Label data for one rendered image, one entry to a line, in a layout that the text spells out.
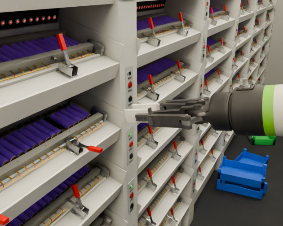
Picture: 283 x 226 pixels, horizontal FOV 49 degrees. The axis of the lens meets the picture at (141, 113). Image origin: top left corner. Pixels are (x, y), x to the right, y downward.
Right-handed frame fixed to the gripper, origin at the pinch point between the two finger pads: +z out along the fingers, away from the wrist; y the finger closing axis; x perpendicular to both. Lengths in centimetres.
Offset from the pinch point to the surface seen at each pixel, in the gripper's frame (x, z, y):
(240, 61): 26, 22, -202
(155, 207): 62, 31, -48
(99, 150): 6.9, 9.5, 5.8
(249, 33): 7, 17, -222
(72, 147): 6.3, 17.1, 6.2
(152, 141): 24.2, 21.0, -38.3
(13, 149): 2.1, 23.4, 17.0
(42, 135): 2.3, 23.1, 8.8
